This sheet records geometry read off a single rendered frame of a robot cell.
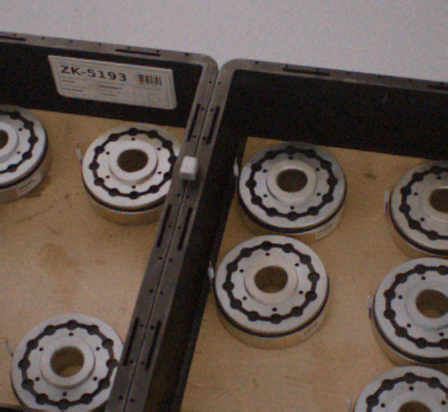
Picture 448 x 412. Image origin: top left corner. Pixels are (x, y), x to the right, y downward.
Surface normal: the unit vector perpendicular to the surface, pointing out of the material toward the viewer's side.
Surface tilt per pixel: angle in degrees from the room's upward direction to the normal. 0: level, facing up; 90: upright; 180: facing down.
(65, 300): 0
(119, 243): 0
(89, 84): 90
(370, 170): 0
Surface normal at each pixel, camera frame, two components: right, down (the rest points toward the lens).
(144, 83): -0.21, 0.80
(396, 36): -0.07, -0.58
